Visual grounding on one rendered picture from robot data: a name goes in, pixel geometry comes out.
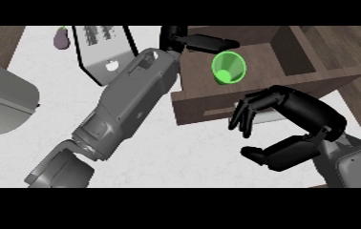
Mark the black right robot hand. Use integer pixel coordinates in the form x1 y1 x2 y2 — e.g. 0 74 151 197
226 84 349 173

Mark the brown wooden cabinet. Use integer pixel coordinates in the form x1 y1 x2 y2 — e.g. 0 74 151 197
300 25 361 126

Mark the brown wooden drawer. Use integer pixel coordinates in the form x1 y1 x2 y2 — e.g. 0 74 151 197
169 25 361 126

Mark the grey rounded appliance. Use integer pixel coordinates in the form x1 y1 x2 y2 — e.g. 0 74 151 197
0 67 41 135

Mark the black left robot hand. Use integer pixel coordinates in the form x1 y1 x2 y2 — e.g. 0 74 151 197
158 25 241 55

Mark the green cup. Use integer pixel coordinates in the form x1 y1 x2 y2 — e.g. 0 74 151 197
210 51 248 86

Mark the purple eggplant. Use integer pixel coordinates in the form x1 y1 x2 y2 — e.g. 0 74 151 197
52 26 72 51

